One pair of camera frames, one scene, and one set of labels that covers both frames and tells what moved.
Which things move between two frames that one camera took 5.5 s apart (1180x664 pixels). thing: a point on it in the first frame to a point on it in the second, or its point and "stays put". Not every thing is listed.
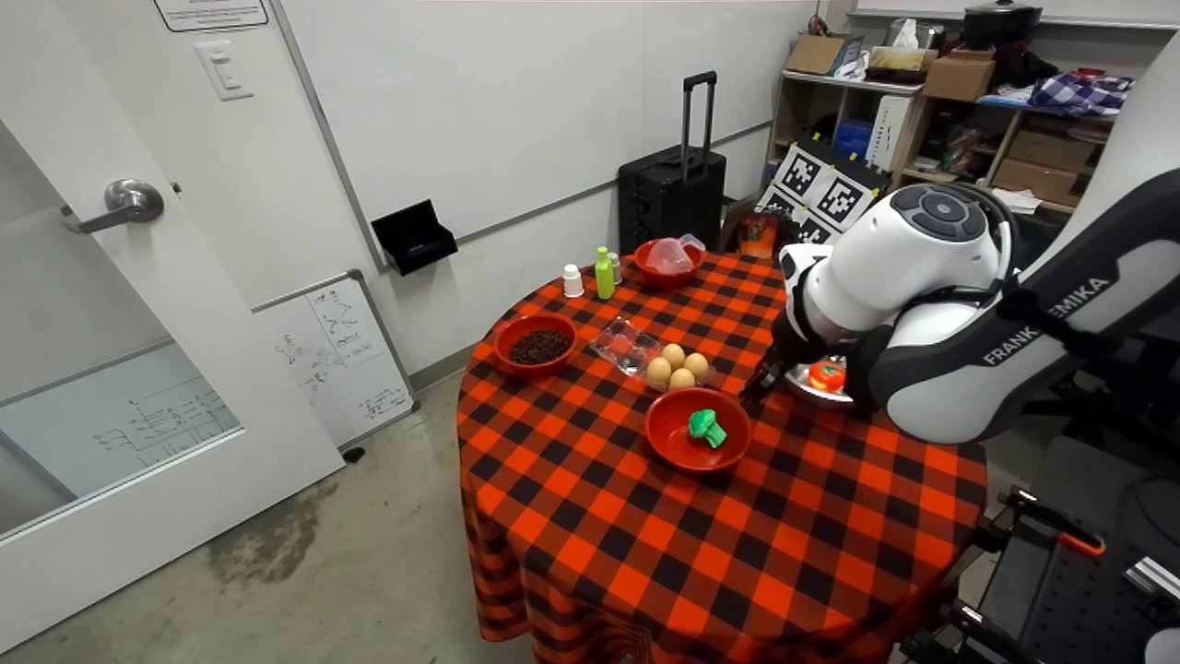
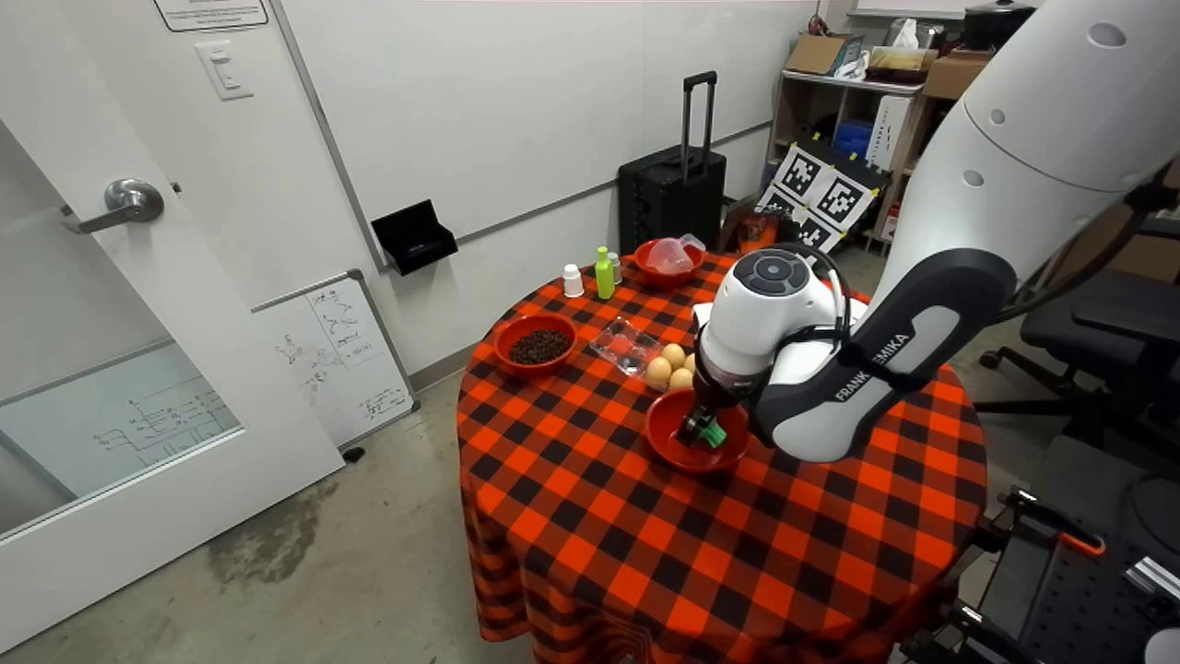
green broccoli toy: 706,425 stays put
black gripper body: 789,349 to 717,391
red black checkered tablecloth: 636,493 stays put
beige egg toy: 659,371 stays put
